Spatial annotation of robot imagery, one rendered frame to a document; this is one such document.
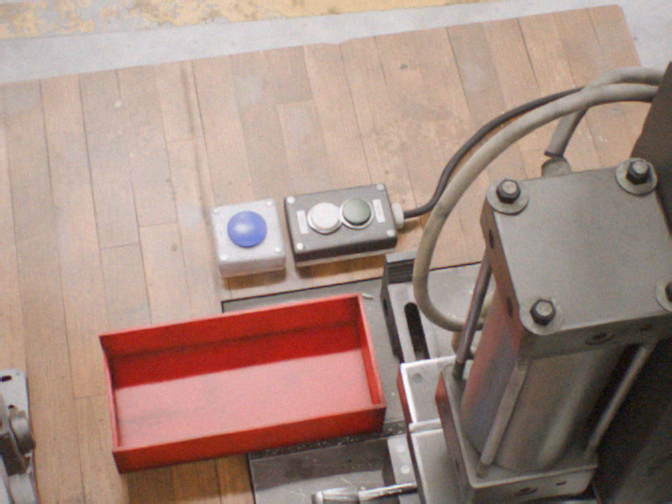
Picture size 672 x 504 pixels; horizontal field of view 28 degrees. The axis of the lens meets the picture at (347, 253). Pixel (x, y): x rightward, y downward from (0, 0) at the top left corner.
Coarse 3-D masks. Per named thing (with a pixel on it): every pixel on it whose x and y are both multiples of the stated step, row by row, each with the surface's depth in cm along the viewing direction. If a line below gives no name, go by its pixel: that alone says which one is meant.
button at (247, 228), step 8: (232, 216) 135; (240, 216) 135; (248, 216) 135; (256, 216) 135; (232, 224) 135; (240, 224) 135; (248, 224) 135; (256, 224) 135; (264, 224) 135; (232, 232) 134; (240, 232) 134; (248, 232) 134; (256, 232) 134; (264, 232) 135; (232, 240) 134; (240, 240) 134; (248, 240) 134; (256, 240) 134
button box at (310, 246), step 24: (552, 96) 147; (504, 120) 146; (336, 192) 138; (360, 192) 138; (384, 192) 138; (288, 216) 136; (384, 216) 137; (408, 216) 139; (312, 240) 135; (336, 240) 135; (360, 240) 135; (384, 240) 136; (312, 264) 137
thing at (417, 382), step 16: (400, 368) 106; (416, 368) 106; (432, 368) 106; (400, 384) 107; (416, 384) 105; (432, 384) 105; (400, 400) 108; (416, 400) 105; (432, 400) 105; (416, 416) 104; (432, 416) 104; (416, 432) 99; (432, 432) 99; (416, 448) 99; (432, 448) 99; (416, 464) 98; (432, 464) 98; (448, 464) 98; (416, 480) 100; (432, 480) 98; (448, 480) 98; (432, 496) 97; (448, 496) 97; (560, 496) 97; (576, 496) 97; (592, 496) 97
